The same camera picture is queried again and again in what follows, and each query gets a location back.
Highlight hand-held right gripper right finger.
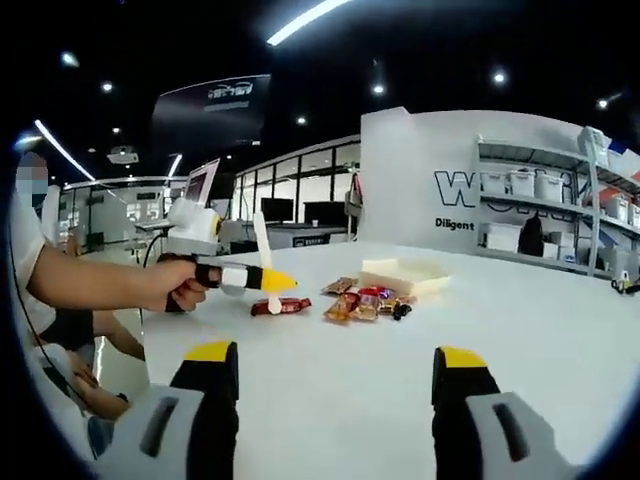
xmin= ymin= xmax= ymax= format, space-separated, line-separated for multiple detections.
xmin=431 ymin=344 xmax=571 ymax=480

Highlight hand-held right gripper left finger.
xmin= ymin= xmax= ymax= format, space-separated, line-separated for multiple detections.
xmin=92 ymin=340 xmax=240 ymax=480

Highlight white food tongs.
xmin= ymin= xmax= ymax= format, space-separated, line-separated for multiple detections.
xmin=251 ymin=211 xmax=280 ymax=318

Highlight dark red snack packet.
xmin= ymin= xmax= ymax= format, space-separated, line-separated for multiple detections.
xmin=249 ymin=296 xmax=313 ymax=318

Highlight pile of snack packets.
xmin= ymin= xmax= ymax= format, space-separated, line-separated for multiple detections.
xmin=320 ymin=276 xmax=419 ymax=325

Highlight cream food container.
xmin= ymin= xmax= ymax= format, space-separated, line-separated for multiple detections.
xmin=358 ymin=257 xmax=451 ymax=296

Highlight person's left hand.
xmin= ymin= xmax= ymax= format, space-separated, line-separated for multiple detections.
xmin=148 ymin=258 xmax=209 ymax=315

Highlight tilted display screen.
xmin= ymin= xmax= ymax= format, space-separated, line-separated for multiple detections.
xmin=183 ymin=156 xmax=222 ymax=207

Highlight black monitor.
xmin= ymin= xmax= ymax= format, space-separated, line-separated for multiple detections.
xmin=260 ymin=196 xmax=296 ymax=225
xmin=303 ymin=200 xmax=347 ymax=227

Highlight white ceiling projector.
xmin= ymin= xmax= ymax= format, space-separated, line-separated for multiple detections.
xmin=105 ymin=145 xmax=140 ymax=165

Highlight glass office partition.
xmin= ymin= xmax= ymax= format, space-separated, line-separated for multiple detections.
xmin=232 ymin=133 xmax=362 ymax=229

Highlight dark hanging banner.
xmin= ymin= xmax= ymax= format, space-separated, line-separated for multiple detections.
xmin=151 ymin=73 xmax=272 ymax=151

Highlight hanging bag on stand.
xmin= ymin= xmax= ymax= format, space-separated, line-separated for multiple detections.
xmin=348 ymin=169 xmax=364 ymax=236

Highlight white cardboard boxes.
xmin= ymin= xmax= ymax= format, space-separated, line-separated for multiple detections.
xmin=483 ymin=221 xmax=525 ymax=253

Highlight person's white shirt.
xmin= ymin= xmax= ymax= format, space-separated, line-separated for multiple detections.
xmin=8 ymin=184 xmax=59 ymax=336

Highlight white lettered partition panel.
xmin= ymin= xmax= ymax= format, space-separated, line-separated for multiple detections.
xmin=359 ymin=109 xmax=596 ymax=251

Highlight black backpack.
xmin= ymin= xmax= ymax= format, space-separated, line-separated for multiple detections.
xmin=517 ymin=214 xmax=545 ymax=257

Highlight small yellow black device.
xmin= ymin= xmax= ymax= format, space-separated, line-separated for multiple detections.
xmin=610 ymin=271 xmax=640 ymax=295

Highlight grey metal shelving rack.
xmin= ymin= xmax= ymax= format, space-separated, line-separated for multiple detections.
xmin=474 ymin=132 xmax=640 ymax=279

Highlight row of white storage bins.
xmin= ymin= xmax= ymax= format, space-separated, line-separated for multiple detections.
xmin=482 ymin=127 xmax=640 ymax=229

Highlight group of ceiling spotlights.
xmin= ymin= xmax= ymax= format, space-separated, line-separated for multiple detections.
xmin=59 ymin=49 xmax=624 ymax=136

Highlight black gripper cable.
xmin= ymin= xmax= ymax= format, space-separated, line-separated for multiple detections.
xmin=141 ymin=233 xmax=174 ymax=274

